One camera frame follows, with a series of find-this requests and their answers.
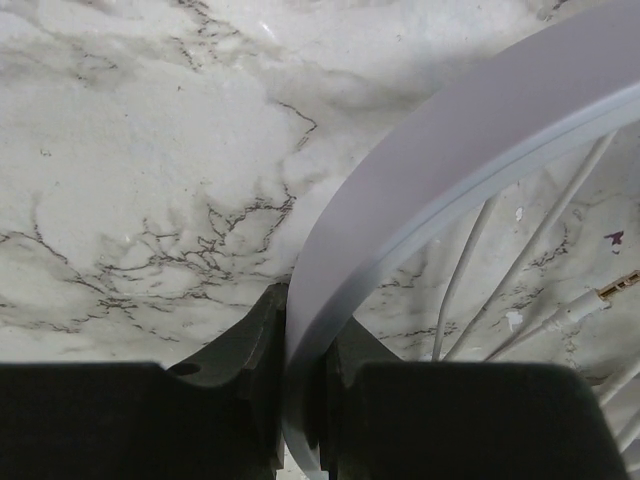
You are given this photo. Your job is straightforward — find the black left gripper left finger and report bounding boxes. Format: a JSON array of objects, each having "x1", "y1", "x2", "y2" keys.
[{"x1": 1, "y1": 284, "x2": 287, "y2": 479}]

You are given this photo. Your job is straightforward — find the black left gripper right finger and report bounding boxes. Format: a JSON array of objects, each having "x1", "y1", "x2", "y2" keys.
[{"x1": 320, "y1": 320, "x2": 627, "y2": 480}]

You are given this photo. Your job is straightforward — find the white headphones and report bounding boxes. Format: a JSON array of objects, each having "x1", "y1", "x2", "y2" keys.
[{"x1": 282, "y1": 1, "x2": 639, "y2": 479}]

